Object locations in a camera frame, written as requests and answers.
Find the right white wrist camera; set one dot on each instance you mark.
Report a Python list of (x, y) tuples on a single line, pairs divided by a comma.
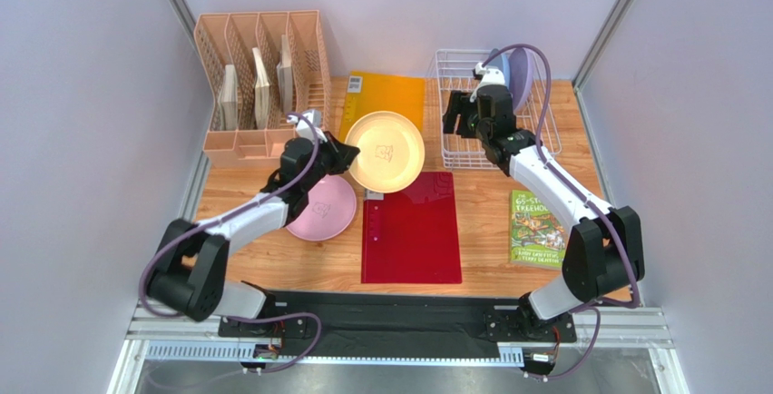
[(486, 76)]

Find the purple plate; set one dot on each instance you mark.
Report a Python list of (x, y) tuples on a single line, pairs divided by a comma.
[(522, 79)]

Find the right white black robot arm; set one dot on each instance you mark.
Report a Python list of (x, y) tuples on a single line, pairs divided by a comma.
[(604, 249)]

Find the right beige notebook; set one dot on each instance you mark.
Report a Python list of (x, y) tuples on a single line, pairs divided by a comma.
[(285, 76)]

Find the black base mat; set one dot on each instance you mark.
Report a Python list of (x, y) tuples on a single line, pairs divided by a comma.
[(361, 325)]

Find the white wire dish rack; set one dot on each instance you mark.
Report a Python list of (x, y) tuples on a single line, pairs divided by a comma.
[(452, 69)]

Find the middle beige notebook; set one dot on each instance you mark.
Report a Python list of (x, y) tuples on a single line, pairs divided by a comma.
[(261, 90)]

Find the aluminium rail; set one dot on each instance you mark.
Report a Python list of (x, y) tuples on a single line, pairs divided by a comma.
[(157, 339)]

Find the red plastic folder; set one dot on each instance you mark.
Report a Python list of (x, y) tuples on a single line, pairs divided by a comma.
[(411, 236)]

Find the yellow plate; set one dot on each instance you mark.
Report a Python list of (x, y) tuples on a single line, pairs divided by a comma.
[(391, 152)]

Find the green treehouse book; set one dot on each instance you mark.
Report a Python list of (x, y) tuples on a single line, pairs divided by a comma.
[(536, 236)]

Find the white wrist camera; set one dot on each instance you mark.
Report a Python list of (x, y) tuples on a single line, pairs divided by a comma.
[(486, 76), (308, 125)]

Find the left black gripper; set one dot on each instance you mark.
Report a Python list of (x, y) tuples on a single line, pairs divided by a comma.
[(343, 154)]

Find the pink plastic file organizer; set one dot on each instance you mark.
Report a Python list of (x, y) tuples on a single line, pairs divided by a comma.
[(227, 38)]

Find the beige notebook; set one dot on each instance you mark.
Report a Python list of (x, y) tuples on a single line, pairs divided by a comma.
[(285, 76), (228, 99), (261, 90)]

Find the pink plate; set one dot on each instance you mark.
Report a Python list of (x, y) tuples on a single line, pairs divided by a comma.
[(332, 206)]

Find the left beige notebook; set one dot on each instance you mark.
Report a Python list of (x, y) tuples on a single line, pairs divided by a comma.
[(228, 99)]

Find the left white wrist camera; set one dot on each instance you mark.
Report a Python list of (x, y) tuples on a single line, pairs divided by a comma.
[(308, 125)]

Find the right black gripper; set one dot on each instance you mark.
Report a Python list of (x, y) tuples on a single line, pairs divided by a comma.
[(461, 115)]

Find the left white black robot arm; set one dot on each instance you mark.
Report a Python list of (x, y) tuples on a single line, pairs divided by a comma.
[(188, 272)]

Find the orange plastic folder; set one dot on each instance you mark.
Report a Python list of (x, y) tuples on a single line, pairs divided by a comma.
[(369, 93)]

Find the blue plate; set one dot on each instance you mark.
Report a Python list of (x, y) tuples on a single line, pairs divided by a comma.
[(501, 63)]

